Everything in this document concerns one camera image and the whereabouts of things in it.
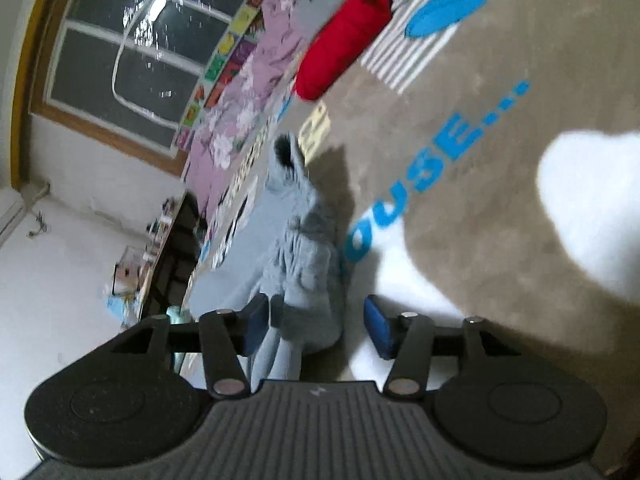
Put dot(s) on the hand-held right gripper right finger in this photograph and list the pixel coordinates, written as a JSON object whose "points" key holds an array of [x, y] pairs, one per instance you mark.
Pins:
{"points": [[376, 326]]}

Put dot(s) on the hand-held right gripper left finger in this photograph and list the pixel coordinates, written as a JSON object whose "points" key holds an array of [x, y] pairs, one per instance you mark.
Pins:
{"points": [[258, 321]]}

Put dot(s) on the grey-blue garment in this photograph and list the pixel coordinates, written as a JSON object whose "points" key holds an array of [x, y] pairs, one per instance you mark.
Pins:
{"points": [[300, 260]]}

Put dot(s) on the dark wooden desk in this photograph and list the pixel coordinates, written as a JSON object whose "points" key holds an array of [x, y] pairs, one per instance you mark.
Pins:
{"points": [[176, 255]]}

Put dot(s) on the pile of small desk things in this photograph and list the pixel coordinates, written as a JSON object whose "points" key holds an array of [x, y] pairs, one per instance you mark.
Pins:
{"points": [[134, 270]]}

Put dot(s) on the beige printed blanket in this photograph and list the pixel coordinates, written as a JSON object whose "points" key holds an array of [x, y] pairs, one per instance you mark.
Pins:
{"points": [[500, 200]]}

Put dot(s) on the purple floral cloth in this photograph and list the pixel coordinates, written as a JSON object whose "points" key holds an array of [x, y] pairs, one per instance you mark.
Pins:
{"points": [[250, 95]]}

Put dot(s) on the colourful patterned mat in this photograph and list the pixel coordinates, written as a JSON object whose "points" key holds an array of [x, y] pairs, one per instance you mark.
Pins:
{"points": [[224, 56]]}

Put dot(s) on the red garment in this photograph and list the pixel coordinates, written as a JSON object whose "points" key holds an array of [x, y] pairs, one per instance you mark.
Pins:
{"points": [[341, 44]]}

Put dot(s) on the wooden framed window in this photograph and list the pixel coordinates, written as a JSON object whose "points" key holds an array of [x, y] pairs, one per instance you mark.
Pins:
{"points": [[100, 70]]}

